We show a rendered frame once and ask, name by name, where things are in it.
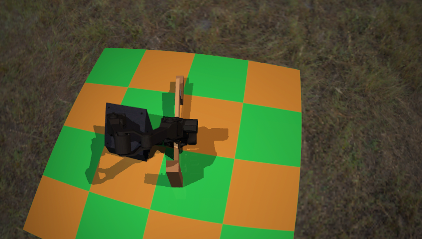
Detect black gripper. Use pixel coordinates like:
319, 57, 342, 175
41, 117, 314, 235
156, 133, 197, 148

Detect long brown wooden rail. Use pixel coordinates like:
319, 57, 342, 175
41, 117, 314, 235
174, 79, 181, 161

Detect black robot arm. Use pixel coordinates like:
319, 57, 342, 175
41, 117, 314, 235
106, 112, 198, 157

